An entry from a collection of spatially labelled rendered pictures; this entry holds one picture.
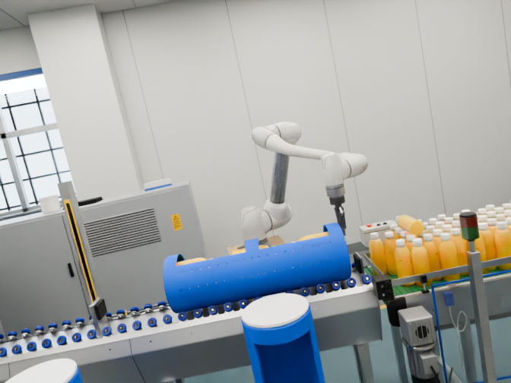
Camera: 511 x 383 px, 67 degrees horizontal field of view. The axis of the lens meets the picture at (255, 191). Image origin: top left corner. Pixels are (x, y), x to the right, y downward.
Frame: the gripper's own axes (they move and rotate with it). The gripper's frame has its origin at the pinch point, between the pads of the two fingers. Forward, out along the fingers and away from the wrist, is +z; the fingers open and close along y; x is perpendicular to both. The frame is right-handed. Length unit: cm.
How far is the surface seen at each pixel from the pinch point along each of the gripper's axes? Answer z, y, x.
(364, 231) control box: 6.8, 22.1, -15.8
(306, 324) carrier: 17, -49, 29
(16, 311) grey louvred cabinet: 45, 124, 260
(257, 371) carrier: 33, -48, 51
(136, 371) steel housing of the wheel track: 43, -12, 114
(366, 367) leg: 65, -11, 3
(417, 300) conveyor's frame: 28.9, -24.7, -22.3
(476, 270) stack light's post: 14, -40, -42
